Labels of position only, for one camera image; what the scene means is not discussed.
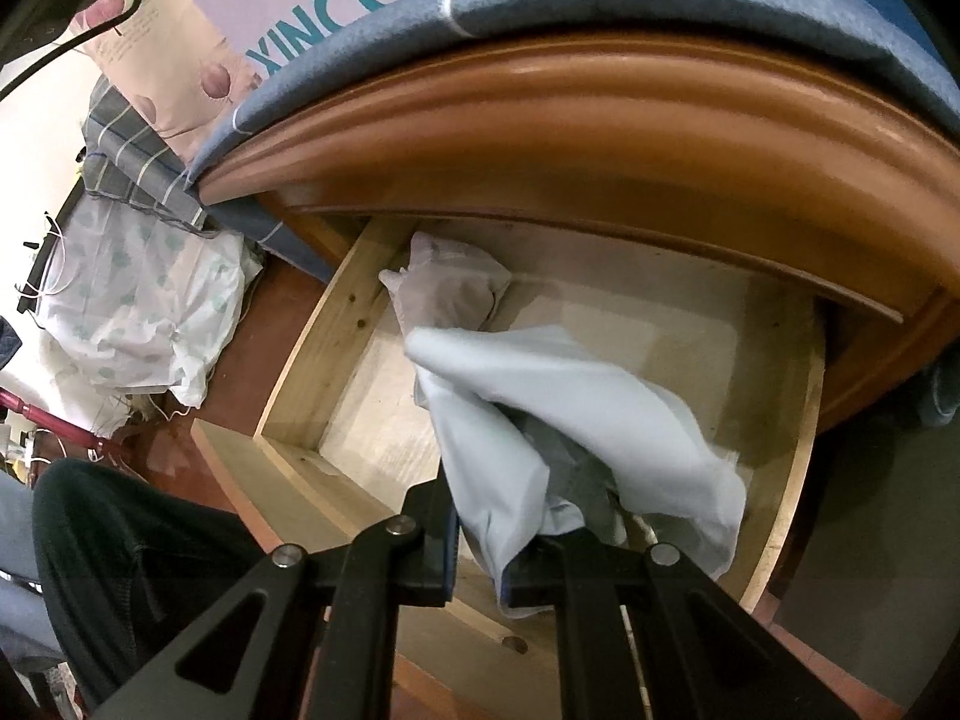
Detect blue checked cloth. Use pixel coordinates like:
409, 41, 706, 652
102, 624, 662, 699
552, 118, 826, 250
184, 0, 960, 428

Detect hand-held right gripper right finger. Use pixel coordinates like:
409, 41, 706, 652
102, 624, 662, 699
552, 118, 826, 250
499, 531, 862, 720

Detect pale pink sheer garment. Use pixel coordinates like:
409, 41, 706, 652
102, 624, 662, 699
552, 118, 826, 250
377, 231, 513, 332

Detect wooden drawer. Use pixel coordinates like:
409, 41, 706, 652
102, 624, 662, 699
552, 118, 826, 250
191, 214, 827, 720

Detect grey-blue cloth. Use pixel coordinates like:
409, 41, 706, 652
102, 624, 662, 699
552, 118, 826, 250
0, 469, 65, 665

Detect white spotted bedsheet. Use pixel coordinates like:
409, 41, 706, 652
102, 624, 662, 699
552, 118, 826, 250
37, 199, 260, 410

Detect person's dark trouser leg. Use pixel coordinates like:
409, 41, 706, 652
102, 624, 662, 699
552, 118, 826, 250
31, 460, 316, 720

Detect grey plaid blanket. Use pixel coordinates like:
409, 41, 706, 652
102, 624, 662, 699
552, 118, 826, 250
81, 79, 207, 233

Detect grey box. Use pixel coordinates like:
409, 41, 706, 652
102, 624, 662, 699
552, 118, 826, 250
772, 420, 960, 665

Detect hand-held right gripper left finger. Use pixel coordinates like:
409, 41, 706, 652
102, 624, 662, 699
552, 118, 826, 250
96, 478, 461, 720

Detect floral pillow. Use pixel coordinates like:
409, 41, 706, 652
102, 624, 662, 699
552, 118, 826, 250
75, 0, 260, 166

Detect red bar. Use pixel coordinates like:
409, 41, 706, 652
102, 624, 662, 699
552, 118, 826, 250
0, 388, 102, 455

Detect light blue underwear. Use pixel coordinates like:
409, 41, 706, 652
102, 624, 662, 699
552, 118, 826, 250
405, 324, 747, 601

